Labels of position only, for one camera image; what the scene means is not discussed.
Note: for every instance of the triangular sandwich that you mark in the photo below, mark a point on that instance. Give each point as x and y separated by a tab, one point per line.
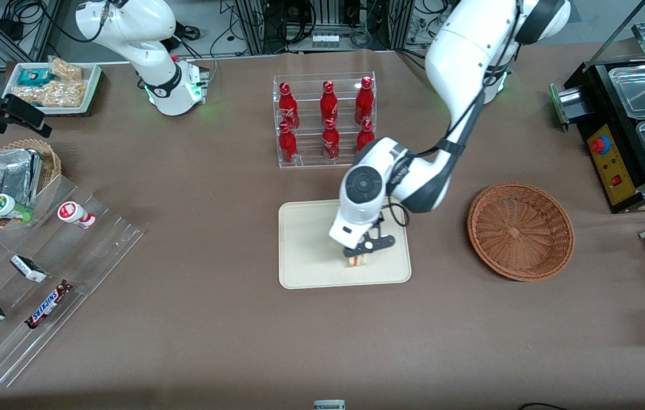
356	262

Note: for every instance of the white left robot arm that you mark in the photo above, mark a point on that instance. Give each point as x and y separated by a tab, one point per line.
459	57

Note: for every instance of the beige rectangular tray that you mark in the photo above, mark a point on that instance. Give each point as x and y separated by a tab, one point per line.
311	250

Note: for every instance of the small tan wicker basket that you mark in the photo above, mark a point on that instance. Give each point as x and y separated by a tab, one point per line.
52	162

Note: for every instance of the round brown wicker basket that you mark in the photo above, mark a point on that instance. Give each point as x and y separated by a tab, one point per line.
519	230

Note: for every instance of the large bagged rice cracker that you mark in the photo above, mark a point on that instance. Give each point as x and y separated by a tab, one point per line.
54	94

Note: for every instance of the teal snack packet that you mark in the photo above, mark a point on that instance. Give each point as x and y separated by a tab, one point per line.
34	77

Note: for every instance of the small bagged rice cracker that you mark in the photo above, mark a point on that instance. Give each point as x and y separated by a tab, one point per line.
66	69

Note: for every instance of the silver foil package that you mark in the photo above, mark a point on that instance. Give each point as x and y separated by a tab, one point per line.
9	176

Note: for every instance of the white rectangular snack dish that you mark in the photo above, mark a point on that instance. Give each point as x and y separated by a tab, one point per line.
92	77

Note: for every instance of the clear acrylic bottle rack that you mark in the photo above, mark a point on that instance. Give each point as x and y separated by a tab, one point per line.
311	162

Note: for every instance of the red cola bottle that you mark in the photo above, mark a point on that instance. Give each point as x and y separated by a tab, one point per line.
330	142
364	102
329	105
288	108
288	145
364	134

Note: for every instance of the green capped yogurt bottle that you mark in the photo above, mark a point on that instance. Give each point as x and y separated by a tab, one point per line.
6	208

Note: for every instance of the red capped yogurt bottle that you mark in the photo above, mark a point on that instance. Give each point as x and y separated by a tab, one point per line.
74	214

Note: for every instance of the clear acrylic stepped display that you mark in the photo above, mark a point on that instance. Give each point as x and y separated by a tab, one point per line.
89	250

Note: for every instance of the white labelled device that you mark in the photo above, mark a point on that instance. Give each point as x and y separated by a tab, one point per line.
329	405

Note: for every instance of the white power strip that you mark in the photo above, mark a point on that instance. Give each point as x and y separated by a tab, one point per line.
325	40

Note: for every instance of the snickers chocolate bar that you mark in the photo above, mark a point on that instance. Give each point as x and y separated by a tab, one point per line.
48	304

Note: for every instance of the black food warmer machine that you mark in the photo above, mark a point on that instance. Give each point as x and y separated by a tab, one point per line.
613	165

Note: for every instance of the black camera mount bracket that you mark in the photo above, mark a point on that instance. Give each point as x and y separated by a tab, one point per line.
380	242

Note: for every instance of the aluminium frame rack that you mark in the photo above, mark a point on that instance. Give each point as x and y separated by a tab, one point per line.
254	25

